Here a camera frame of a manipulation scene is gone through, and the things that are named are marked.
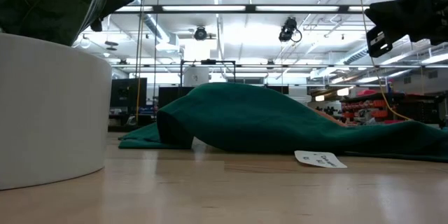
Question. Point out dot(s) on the black overhead beam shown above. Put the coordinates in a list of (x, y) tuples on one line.
[(210, 8)]

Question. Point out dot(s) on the shelf with red bins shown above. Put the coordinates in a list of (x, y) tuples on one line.
[(367, 105)]

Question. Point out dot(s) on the white plant pot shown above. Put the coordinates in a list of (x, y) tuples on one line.
[(52, 112)]

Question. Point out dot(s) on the dark green cloth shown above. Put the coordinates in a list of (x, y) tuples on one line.
[(262, 119)]

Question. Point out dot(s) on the white paper label with writing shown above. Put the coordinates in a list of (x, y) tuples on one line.
[(318, 158)]

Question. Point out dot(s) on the white box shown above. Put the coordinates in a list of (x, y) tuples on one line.
[(196, 77)]

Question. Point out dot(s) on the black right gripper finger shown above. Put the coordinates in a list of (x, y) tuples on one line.
[(406, 10)]

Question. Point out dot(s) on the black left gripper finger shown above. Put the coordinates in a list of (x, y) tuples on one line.
[(115, 5)]

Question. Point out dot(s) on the artificial green plant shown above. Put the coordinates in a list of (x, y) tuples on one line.
[(42, 3)]

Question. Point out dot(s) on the large black monitor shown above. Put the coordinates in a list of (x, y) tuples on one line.
[(127, 92)]

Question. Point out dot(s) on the small black monitor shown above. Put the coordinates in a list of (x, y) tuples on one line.
[(171, 94)]

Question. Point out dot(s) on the round black ceiling device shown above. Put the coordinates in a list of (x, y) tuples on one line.
[(200, 33)]

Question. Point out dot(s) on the black hanging camera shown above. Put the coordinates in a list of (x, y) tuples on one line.
[(287, 29)]

